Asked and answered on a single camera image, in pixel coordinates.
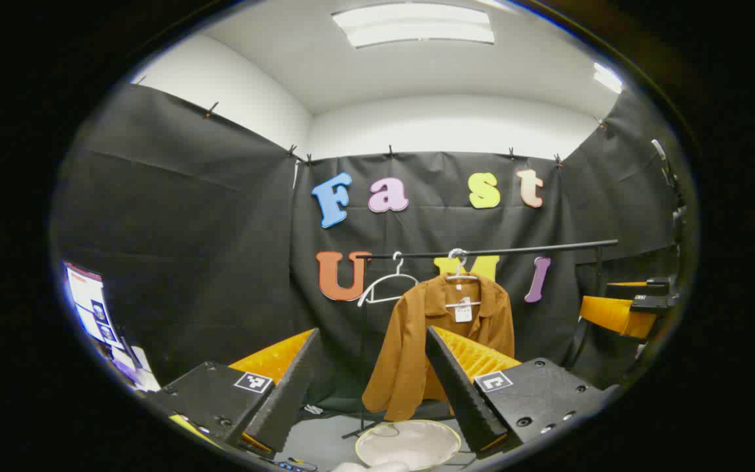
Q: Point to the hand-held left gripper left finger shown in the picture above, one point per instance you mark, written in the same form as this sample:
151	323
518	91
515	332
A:
292	393

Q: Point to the white plastic hanger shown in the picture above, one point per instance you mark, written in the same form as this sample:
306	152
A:
459	269
396	274

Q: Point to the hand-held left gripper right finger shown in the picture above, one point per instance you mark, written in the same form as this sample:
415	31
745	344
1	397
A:
463	393

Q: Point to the small ceiling light panel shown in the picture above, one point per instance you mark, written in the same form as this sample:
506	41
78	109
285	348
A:
608	78

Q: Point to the computer monitor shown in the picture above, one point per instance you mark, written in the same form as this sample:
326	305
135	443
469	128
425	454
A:
89	301

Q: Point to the white mesh laundry hamper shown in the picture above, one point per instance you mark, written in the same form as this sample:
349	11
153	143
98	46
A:
410	444

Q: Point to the white cloth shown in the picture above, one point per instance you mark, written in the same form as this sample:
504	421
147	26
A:
377	467

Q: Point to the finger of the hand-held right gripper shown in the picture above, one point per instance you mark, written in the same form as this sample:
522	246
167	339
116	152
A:
613	316
658	286

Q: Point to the brown shirt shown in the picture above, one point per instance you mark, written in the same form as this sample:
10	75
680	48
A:
404	341

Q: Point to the black clothes rack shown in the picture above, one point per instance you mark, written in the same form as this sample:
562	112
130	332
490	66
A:
535	249

